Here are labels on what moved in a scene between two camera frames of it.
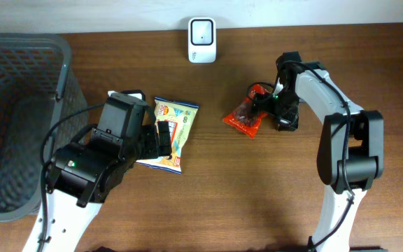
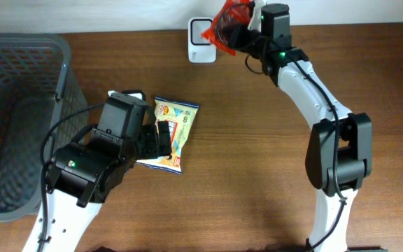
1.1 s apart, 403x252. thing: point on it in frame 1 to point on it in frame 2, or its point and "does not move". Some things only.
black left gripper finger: x=164 y=141 does not move
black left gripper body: x=147 y=147 does not move
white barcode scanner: x=202 y=40 does not move
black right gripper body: x=285 y=106 to x=251 y=44
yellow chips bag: x=180 y=116 does not move
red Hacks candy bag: x=245 y=118 to x=232 y=11
